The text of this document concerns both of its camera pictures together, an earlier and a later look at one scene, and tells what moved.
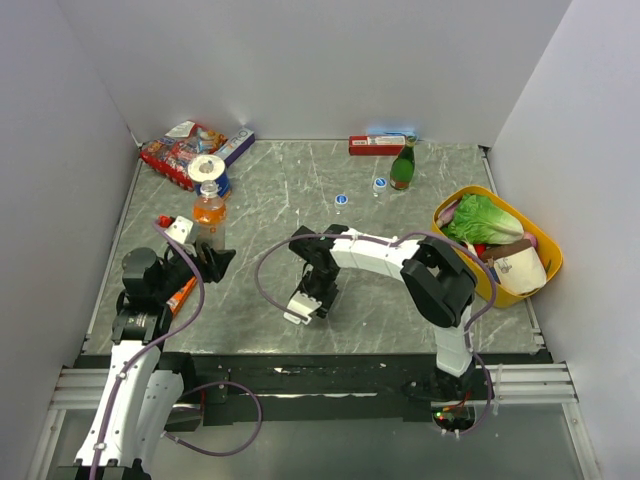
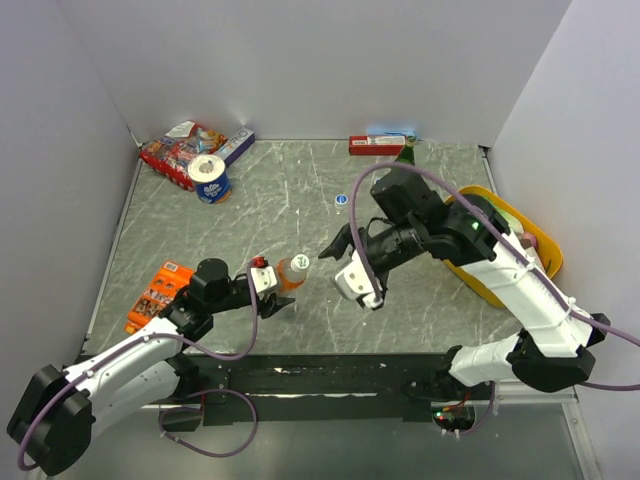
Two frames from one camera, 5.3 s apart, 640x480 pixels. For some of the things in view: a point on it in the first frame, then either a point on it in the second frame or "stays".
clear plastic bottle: [341, 201] stays
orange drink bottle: [209, 217] to [288, 279]
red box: [376, 145] stays
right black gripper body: [322, 287] to [392, 246]
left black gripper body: [177, 272] to [238, 294]
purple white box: [235, 145] stays
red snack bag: [172, 154] stays
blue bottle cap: [341, 199] stays
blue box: [392, 131] stays
